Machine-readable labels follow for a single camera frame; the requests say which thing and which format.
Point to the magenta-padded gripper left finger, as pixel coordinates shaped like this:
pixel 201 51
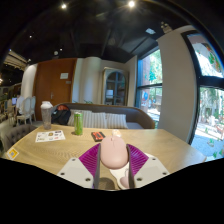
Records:
pixel 78 171

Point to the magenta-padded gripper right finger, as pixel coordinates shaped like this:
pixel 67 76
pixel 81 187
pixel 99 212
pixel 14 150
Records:
pixel 146 170

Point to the pink computer mouse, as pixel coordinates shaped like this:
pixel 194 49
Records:
pixel 114 153

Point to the small black and red box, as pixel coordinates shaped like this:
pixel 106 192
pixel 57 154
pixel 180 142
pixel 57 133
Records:
pixel 98 136

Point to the printed paper leaflet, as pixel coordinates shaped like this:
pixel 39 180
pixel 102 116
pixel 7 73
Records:
pixel 50 136

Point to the green drink can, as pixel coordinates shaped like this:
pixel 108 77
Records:
pixel 78 124

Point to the small white crumpled tissue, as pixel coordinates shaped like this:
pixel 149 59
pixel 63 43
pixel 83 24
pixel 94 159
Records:
pixel 116 133

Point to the striped cushion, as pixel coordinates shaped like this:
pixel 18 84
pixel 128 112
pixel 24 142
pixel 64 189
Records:
pixel 96 120
pixel 116 121
pixel 71 117

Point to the brown curved sofa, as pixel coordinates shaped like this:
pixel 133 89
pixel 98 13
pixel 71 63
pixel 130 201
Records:
pixel 136 115

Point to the black and orange backpack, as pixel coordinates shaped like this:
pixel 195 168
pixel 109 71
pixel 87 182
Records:
pixel 60 115

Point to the clear shaker bottle white lid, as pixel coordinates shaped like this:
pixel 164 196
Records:
pixel 46 116

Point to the yellow square sticker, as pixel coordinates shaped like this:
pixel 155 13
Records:
pixel 12 154

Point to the grey tufted armchair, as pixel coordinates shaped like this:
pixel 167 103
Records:
pixel 15 135

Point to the narrow dark-framed window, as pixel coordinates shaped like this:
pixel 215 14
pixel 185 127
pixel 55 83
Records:
pixel 149 90

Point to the group of white chairs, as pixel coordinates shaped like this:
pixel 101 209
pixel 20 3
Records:
pixel 26 110

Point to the large dark-framed window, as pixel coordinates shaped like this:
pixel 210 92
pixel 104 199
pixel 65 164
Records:
pixel 210 110

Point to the arched framed mirror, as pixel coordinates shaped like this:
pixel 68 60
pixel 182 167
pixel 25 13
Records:
pixel 115 87

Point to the brown wooden door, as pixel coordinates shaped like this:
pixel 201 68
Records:
pixel 50 86

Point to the white door sign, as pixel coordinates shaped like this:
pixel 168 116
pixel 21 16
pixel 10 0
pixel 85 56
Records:
pixel 64 75

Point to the group of ceiling spotlights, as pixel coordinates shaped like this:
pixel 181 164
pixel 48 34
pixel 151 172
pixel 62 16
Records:
pixel 131 4

